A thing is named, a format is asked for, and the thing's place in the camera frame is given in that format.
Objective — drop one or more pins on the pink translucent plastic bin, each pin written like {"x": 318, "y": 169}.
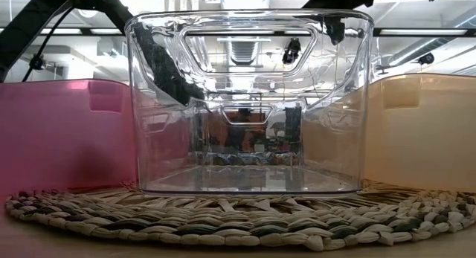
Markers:
{"x": 56, "y": 139}

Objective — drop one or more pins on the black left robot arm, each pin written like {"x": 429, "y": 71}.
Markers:
{"x": 22, "y": 35}

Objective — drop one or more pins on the clear plastic bin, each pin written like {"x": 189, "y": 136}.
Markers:
{"x": 334, "y": 102}

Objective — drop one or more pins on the person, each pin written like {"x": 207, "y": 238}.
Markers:
{"x": 241, "y": 131}

